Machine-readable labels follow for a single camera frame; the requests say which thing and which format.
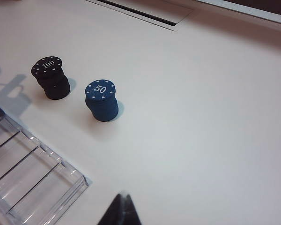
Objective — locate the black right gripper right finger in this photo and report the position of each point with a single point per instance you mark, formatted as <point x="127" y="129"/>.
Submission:
<point x="131" y="215"/>

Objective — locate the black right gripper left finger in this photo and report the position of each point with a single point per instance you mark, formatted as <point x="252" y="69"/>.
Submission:
<point x="114" y="213"/>

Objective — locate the clear plastic chip tray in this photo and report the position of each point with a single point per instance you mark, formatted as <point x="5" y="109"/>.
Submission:
<point x="37" y="175"/>

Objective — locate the blue poker chip stack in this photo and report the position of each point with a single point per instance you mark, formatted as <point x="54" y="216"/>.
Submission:
<point x="103" y="105"/>

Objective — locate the black poker chip stack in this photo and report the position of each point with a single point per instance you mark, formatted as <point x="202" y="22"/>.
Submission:
<point x="53" y="86"/>

